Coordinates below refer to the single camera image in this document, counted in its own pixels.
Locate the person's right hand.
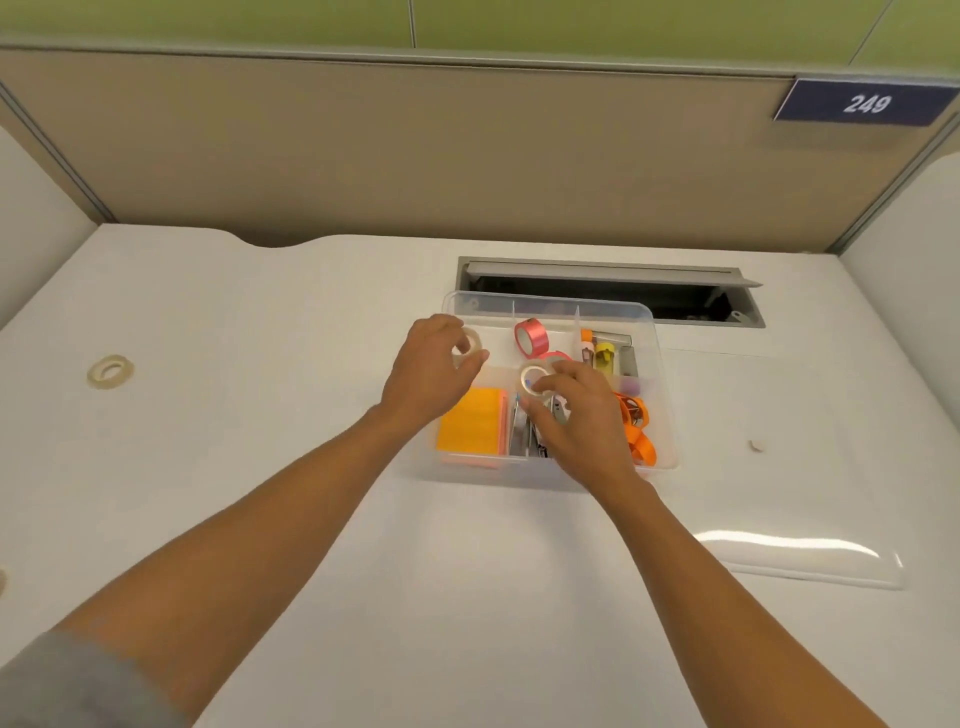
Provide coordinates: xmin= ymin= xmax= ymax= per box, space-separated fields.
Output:
xmin=519 ymin=360 xmax=655 ymax=493

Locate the person's left hand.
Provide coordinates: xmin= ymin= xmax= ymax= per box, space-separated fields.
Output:
xmin=379 ymin=314 xmax=491 ymax=444

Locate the clear tape roll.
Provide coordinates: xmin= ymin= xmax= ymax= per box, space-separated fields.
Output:
xmin=451 ymin=326 xmax=486 ymax=369
xmin=85 ymin=354 xmax=137 ymax=392
xmin=519 ymin=363 xmax=561 ymax=399

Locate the person's left forearm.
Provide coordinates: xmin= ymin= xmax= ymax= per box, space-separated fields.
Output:
xmin=46 ymin=405 xmax=426 ymax=728

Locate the person's right forearm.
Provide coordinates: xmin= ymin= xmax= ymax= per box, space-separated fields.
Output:
xmin=592 ymin=477 xmax=895 ymax=728

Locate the silver stapler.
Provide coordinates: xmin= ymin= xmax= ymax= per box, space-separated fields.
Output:
xmin=509 ymin=396 xmax=558 ymax=459

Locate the orange sticky note pad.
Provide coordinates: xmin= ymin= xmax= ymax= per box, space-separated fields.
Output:
xmin=435 ymin=385 xmax=510 ymax=471

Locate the pink tape roll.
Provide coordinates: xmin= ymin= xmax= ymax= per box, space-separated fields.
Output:
xmin=513 ymin=317 xmax=553 ymax=358

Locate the clear plastic organizer box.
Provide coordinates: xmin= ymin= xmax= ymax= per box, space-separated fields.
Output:
xmin=420 ymin=290 xmax=681 ymax=483

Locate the beige desk partition panel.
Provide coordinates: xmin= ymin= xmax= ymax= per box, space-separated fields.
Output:
xmin=0 ymin=41 xmax=960 ymax=254

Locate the clear plastic lid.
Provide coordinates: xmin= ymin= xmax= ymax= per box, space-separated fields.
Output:
xmin=663 ymin=347 xmax=906 ymax=591

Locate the white side partition panel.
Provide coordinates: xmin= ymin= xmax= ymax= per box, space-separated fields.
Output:
xmin=0 ymin=123 xmax=100 ymax=331
xmin=838 ymin=112 xmax=960 ymax=436

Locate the blue number sign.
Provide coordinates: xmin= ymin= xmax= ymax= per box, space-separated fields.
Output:
xmin=773 ymin=76 xmax=960 ymax=128

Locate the grey sleeve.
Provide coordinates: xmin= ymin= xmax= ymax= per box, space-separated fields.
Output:
xmin=0 ymin=628 xmax=190 ymax=728

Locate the grey desk cable hatch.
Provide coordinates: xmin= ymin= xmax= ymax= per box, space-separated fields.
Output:
xmin=456 ymin=255 xmax=768 ymax=330

